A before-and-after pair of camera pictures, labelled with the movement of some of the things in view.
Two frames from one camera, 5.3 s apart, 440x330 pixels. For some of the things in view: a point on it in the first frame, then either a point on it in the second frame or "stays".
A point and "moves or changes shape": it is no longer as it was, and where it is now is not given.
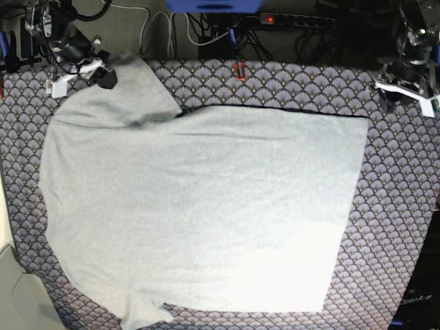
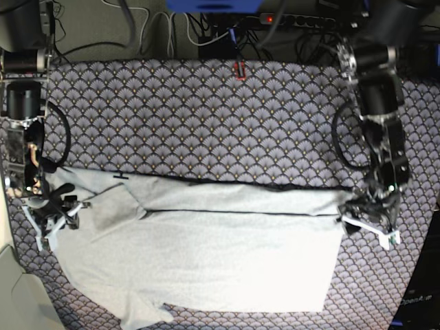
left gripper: x=75 y=47 → x=52 y=204
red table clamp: x=236 y=69 stays
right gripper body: x=403 y=69 → x=377 y=203
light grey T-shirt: x=238 y=207 moves or changes shape
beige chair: x=25 y=303 stays
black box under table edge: x=221 y=49 stays
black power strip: x=296 y=20 stays
